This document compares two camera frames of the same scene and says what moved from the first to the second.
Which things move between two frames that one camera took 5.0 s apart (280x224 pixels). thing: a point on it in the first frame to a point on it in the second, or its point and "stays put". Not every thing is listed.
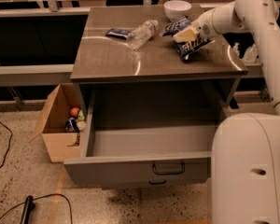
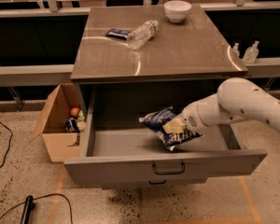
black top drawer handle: (168, 174) stays put
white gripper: (203, 27) to (189, 117)
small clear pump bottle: (235, 50) stays put
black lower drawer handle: (158, 183) stays put
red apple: (74, 111) stays put
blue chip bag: (186, 49) to (171, 140)
